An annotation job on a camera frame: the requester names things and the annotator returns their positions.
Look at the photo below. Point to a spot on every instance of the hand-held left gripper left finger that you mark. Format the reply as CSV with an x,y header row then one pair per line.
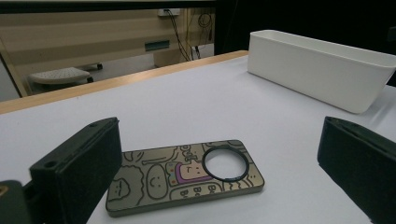
x,y
77,174

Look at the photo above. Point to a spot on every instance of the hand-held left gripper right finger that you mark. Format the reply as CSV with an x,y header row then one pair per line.
x,y
364,168

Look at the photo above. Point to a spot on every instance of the cartoon print phone case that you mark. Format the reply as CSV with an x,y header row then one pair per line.
x,y
149,186

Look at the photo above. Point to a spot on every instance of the white plastic bin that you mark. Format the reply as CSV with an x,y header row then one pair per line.
x,y
311,68

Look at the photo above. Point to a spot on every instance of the wooden table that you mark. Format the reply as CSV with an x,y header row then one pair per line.
x,y
93,85

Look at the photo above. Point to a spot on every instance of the white perforated footrest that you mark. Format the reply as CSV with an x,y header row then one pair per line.
x,y
59,75

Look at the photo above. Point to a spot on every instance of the light wooden desk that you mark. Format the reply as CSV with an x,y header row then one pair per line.
x,y
77,37

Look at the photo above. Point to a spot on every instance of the white table mat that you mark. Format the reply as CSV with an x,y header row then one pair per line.
x,y
202,109

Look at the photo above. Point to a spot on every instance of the dark rectangular label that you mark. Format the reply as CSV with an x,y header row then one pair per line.
x,y
157,45

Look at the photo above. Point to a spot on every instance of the black curtain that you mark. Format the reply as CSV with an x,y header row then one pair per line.
x,y
311,15

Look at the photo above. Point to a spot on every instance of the white power strip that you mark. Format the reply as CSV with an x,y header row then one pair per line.
x,y
169,12

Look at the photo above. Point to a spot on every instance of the black frame crossbar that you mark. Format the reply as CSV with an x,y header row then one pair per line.
x,y
93,6

